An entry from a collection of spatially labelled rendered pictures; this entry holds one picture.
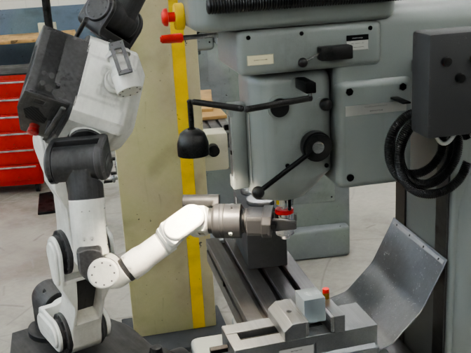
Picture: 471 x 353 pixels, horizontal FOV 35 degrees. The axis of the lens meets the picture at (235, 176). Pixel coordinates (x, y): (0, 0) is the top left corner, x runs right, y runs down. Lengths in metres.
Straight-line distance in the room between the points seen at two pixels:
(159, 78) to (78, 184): 1.67
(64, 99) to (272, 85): 0.55
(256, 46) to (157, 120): 1.92
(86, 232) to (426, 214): 0.87
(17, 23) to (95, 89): 8.81
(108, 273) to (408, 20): 0.93
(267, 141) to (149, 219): 1.99
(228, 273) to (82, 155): 0.61
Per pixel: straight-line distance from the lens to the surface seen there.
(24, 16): 10.76
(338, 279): 4.48
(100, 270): 1.90
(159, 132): 3.56
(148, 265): 1.92
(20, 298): 4.62
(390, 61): 1.79
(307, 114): 1.75
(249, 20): 1.65
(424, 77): 1.56
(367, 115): 1.78
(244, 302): 2.08
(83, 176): 1.90
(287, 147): 1.75
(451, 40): 1.55
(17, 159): 6.42
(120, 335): 2.84
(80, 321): 2.58
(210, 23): 1.64
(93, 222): 1.91
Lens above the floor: 1.92
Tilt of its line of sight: 17 degrees down
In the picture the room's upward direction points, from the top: 3 degrees counter-clockwise
